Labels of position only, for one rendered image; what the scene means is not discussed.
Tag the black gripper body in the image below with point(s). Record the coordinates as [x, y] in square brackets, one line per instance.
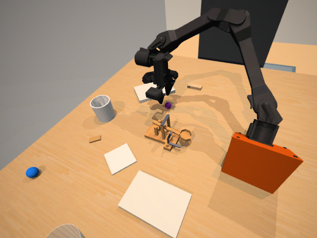
[162, 79]

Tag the blue ball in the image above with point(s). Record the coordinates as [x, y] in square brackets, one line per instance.
[32, 172]

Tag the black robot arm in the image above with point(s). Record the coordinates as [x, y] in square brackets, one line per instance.
[238, 24]

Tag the purple ball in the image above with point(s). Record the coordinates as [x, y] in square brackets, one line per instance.
[168, 105]

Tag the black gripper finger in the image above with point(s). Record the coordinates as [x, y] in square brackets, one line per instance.
[169, 86]
[161, 99]

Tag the cream flat square tile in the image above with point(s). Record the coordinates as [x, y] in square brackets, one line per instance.
[120, 158]

